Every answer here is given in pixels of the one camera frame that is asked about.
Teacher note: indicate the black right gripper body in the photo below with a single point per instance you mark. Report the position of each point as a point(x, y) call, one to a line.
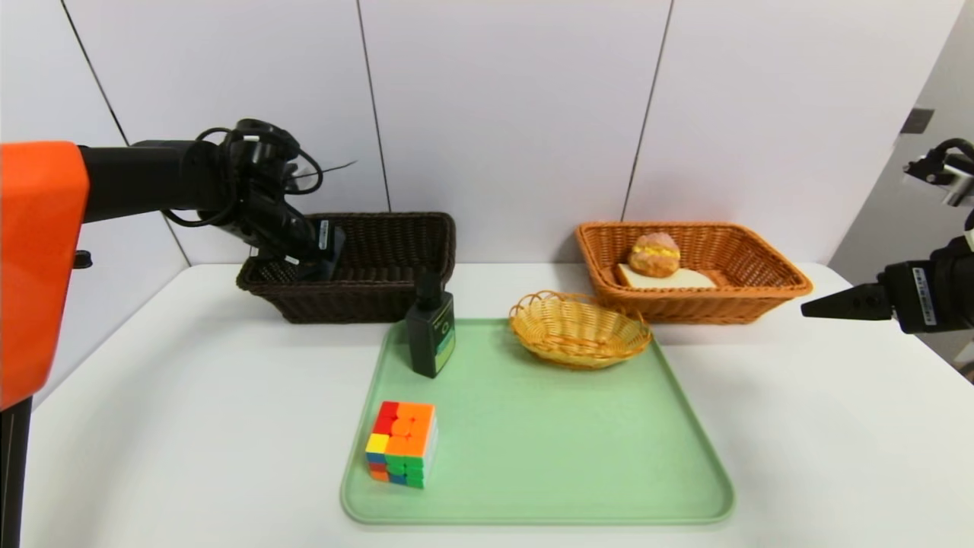
point(919, 295)

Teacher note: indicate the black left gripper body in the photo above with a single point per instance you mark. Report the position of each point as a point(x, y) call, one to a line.
point(326, 242)

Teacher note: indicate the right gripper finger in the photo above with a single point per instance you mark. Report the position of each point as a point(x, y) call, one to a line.
point(860, 303)

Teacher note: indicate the white toast bread slice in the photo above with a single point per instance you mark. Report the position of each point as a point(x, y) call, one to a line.
point(689, 280)

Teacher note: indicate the cream bun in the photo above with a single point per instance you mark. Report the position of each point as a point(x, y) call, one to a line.
point(654, 255)

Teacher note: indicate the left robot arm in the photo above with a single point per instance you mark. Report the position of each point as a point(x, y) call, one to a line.
point(152, 179)

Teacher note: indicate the dark brown wicker basket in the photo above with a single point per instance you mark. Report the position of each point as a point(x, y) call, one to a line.
point(380, 297)

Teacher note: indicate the orange wicker basket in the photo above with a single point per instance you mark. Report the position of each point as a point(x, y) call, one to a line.
point(723, 304)

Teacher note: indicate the small yellow wicker basket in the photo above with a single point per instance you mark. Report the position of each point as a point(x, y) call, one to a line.
point(578, 335)

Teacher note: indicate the dark green bottle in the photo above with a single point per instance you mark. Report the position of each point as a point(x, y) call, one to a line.
point(430, 342)

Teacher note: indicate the multicoloured puzzle cube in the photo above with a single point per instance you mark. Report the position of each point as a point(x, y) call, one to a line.
point(403, 441)

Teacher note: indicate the light green plastic tray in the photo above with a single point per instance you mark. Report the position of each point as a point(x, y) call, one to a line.
point(533, 441)

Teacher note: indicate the dark wall plate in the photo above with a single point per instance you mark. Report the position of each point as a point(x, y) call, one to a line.
point(918, 120)

